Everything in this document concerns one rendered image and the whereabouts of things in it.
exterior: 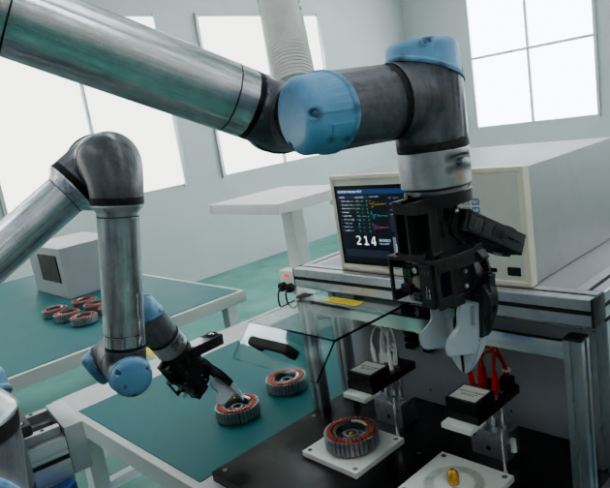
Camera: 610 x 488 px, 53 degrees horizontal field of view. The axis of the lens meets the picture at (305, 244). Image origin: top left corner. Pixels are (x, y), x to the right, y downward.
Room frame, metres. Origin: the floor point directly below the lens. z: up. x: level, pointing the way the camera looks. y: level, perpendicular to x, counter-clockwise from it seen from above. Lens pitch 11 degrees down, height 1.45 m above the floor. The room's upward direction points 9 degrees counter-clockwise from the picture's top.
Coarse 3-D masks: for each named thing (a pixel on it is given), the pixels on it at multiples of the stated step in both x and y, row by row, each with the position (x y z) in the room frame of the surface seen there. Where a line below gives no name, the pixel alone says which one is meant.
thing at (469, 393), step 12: (468, 384) 1.06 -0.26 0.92; (516, 384) 1.07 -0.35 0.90; (456, 396) 1.02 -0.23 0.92; (468, 396) 1.01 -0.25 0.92; (480, 396) 1.00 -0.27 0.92; (492, 396) 1.01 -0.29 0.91; (504, 396) 1.04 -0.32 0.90; (444, 408) 1.03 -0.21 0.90; (456, 408) 1.01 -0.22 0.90; (468, 408) 0.99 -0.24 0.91; (480, 408) 0.99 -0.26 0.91; (492, 408) 1.01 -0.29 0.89; (504, 408) 1.05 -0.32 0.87; (444, 420) 1.01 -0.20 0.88; (456, 420) 1.01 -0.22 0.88; (468, 420) 0.99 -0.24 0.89; (480, 420) 0.98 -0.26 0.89; (492, 420) 1.06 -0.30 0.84; (504, 420) 1.05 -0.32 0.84; (468, 432) 0.97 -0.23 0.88
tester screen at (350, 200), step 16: (352, 192) 1.25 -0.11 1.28; (368, 192) 1.22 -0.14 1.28; (384, 192) 1.19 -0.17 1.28; (400, 192) 1.16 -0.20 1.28; (352, 208) 1.26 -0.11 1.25; (368, 208) 1.23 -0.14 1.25; (384, 208) 1.20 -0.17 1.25; (352, 224) 1.26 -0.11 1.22; (368, 224) 1.23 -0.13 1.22; (384, 224) 1.20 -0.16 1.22; (352, 240) 1.27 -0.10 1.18; (384, 240) 1.20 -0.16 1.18; (352, 256) 1.27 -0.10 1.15
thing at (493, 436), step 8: (488, 424) 1.07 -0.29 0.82; (512, 424) 1.06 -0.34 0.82; (480, 432) 1.06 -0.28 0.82; (488, 432) 1.05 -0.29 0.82; (496, 432) 1.04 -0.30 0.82; (504, 432) 1.04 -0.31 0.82; (512, 432) 1.04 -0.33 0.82; (472, 440) 1.08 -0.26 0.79; (480, 440) 1.06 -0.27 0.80; (488, 440) 1.05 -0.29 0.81; (496, 440) 1.04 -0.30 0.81; (480, 448) 1.06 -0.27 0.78; (488, 448) 1.05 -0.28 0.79; (496, 448) 1.04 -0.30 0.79; (496, 456) 1.04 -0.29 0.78; (512, 456) 1.04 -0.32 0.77
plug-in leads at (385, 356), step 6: (390, 330) 1.25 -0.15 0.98; (372, 336) 1.26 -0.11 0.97; (390, 336) 1.28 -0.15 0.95; (390, 342) 1.28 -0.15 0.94; (372, 348) 1.25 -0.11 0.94; (384, 348) 1.26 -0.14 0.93; (390, 348) 1.28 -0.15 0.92; (396, 348) 1.24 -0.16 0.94; (372, 354) 1.25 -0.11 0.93; (384, 354) 1.26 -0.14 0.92; (390, 354) 1.22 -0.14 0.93; (396, 354) 1.24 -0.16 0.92; (384, 360) 1.26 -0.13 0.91; (390, 360) 1.22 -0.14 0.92; (396, 360) 1.24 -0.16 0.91; (390, 366) 1.22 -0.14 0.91
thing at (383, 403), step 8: (376, 400) 1.25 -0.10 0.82; (384, 400) 1.24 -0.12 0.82; (400, 400) 1.23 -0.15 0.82; (408, 400) 1.22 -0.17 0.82; (376, 408) 1.26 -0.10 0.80; (384, 408) 1.24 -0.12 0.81; (392, 408) 1.22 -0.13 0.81; (400, 408) 1.20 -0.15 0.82; (408, 408) 1.22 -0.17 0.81; (384, 416) 1.24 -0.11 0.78; (392, 416) 1.22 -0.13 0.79; (400, 416) 1.21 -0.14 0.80; (408, 416) 1.22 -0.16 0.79; (416, 416) 1.24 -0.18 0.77; (392, 424) 1.23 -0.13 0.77; (400, 424) 1.21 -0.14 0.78; (408, 424) 1.21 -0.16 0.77
